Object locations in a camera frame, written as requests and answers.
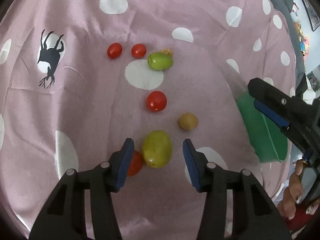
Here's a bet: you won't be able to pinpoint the red cherry tomato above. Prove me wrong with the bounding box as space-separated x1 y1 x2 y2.
146 91 168 112
131 43 147 59
107 43 123 59
127 151 144 177

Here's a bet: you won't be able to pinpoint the pink polka dot cloth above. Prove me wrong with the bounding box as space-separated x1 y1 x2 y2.
1 0 296 239

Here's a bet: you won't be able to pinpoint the right hand painted nails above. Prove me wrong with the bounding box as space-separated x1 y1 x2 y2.
277 159 305 220

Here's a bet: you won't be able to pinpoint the small brown round fruit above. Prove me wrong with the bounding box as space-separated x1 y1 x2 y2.
178 113 199 131

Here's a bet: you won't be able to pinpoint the large yellow-green fruit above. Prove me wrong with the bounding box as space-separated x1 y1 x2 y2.
141 130 173 168

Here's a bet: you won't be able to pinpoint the green plastic bowl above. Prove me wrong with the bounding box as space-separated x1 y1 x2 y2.
236 92 288 163

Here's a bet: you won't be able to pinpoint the green oval fruit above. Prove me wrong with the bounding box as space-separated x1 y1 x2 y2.
147 52 174 70

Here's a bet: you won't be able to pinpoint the small yellow-brown fruit behind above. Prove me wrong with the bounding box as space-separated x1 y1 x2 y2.
160 48 173 58

